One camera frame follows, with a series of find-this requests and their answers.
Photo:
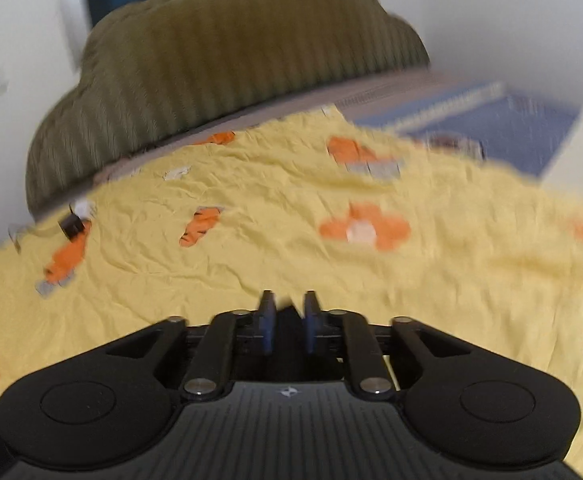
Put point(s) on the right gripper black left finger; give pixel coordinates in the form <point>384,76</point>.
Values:
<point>106,405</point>

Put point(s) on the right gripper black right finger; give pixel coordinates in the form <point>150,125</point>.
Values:
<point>465,402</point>

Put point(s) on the black power adapter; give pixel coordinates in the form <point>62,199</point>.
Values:
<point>71,225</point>

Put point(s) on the yellow carrot print bed sheet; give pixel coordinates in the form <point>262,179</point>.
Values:
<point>372,223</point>

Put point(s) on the blue patterned mattress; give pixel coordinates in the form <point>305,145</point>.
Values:
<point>485,121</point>

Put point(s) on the olive green padded headboard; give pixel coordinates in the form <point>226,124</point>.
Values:
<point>154,69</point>

